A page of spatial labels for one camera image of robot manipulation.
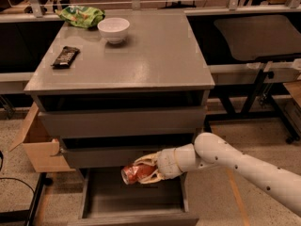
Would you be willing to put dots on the brown cardboard box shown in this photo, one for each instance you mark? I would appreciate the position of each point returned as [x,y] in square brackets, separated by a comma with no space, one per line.
[42,150]

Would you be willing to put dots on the grey drawer cabinet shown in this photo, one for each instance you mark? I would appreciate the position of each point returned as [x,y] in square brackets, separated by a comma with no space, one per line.
[158,66]

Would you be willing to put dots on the dark chocolate bar wrapper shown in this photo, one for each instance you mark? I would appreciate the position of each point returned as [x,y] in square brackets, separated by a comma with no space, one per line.
[66,57]

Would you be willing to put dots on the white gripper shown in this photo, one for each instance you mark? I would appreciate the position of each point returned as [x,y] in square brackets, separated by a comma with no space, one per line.
[166,164]

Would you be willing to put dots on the green chip bag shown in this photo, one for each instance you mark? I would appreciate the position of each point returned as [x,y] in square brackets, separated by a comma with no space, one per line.
[81,16]

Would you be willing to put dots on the grey middle drawer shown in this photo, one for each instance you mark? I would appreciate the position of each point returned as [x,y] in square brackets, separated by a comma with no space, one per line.
[86,158]

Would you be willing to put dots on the grey open bottom drawer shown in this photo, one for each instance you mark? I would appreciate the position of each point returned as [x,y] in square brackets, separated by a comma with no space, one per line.
[108,201]

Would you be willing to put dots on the grey metal railing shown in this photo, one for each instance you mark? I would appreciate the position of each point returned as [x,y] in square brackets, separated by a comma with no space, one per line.
[35,10]

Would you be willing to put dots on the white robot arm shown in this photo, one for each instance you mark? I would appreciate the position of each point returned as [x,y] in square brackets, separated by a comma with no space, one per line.
[209,150]

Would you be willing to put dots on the white ceramic bowl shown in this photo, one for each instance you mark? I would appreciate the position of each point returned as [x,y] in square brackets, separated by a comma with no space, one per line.
[114,30]

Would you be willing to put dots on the grey top drawer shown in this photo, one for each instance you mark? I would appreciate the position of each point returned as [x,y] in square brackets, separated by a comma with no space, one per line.
[119,123]

